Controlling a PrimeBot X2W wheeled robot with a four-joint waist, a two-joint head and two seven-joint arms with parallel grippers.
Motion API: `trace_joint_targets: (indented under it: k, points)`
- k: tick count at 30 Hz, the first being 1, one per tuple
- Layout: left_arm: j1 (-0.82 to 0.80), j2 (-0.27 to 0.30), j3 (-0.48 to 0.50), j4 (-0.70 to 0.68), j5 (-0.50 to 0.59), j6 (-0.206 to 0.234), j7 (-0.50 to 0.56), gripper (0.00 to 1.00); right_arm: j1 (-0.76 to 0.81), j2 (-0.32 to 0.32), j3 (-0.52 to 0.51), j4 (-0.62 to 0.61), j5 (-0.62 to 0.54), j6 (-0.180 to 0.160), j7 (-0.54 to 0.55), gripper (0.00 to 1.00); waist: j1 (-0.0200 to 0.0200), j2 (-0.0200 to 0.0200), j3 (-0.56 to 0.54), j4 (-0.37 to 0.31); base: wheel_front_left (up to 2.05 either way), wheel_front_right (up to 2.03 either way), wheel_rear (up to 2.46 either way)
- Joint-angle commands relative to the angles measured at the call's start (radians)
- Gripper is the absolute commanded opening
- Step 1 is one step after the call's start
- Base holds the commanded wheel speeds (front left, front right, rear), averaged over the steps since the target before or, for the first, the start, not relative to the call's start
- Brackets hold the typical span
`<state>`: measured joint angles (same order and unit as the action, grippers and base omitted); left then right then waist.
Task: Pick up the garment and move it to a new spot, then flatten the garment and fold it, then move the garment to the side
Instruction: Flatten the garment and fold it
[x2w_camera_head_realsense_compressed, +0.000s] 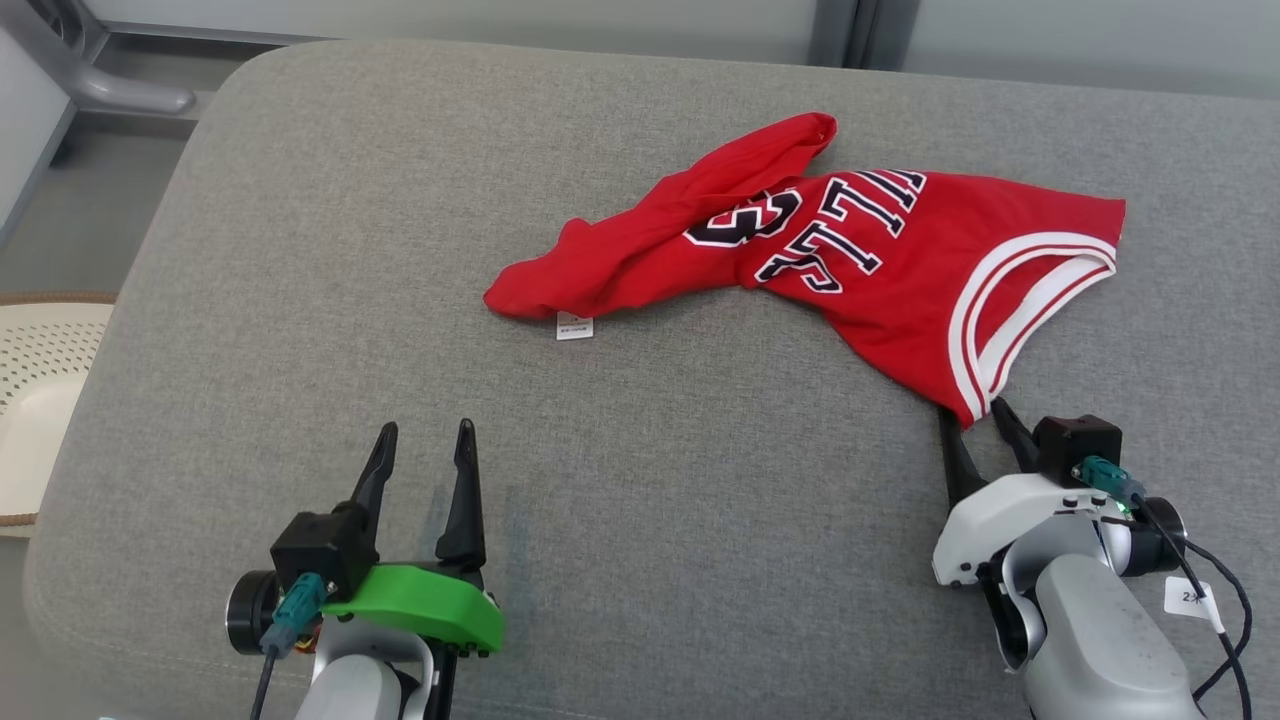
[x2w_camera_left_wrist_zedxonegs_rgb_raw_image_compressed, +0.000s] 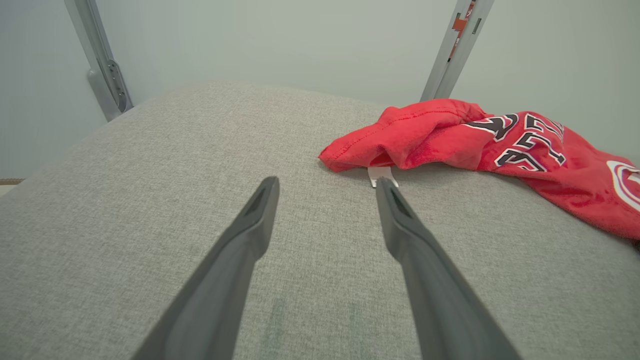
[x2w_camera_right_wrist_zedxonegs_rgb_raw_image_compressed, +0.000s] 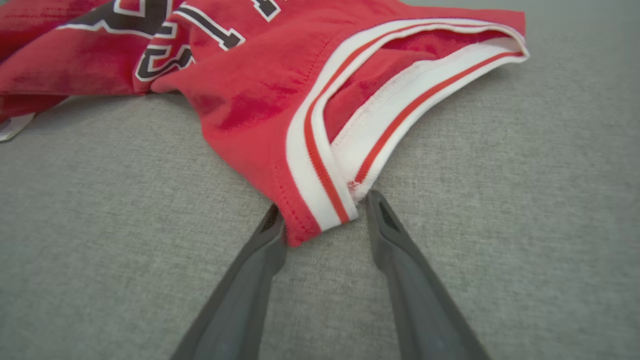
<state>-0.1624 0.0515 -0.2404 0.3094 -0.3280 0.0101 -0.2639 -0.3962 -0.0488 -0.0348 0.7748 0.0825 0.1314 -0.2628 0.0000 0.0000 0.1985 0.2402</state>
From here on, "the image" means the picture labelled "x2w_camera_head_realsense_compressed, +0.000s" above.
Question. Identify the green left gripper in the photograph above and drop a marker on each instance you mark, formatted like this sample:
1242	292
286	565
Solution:
430	600

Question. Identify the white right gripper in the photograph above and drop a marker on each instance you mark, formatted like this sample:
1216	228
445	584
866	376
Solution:
1000	520

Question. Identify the red basketball jersey white trim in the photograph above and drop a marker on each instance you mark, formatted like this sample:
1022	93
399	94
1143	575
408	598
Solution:
900	300

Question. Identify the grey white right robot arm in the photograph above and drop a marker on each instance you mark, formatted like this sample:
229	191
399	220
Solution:
1100	640

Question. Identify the white perforated laundry basket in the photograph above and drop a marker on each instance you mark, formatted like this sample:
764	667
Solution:
50	380

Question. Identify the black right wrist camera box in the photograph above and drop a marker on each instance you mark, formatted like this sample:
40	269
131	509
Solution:
1075	440

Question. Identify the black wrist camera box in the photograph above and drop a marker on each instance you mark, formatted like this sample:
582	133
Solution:
320	548
1075	440

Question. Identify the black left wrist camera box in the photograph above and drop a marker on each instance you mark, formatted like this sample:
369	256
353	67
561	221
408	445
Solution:
320	548

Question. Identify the grey metal partition post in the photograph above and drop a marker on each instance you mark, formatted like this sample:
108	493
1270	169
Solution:
888	30
835	30

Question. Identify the grey metal frame leg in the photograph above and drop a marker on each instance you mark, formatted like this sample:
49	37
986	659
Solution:
130	95

